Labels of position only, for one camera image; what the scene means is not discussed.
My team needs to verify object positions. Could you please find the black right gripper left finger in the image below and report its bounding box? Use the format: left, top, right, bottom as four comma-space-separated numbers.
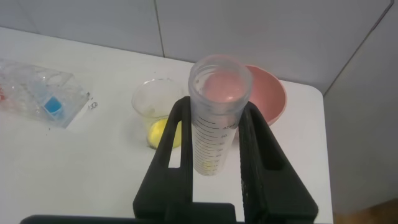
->
132, 95, 194, 218

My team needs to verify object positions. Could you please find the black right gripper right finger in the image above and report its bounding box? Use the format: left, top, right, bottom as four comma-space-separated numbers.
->
238, 101, 320, 224

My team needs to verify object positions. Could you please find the test tube with yellow pigment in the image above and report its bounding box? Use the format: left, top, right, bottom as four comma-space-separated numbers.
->
188, 54, 253, 177

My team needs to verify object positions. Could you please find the clear plastic beaker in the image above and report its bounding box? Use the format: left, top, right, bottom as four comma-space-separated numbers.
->
131, 77, 190, 150

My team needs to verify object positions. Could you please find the clear plastic test tube rack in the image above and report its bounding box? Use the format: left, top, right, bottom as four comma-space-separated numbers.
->
0, 58, 91, 129

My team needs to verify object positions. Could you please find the pink bowl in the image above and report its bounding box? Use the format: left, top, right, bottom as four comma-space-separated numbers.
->
233, 64, 287, 144

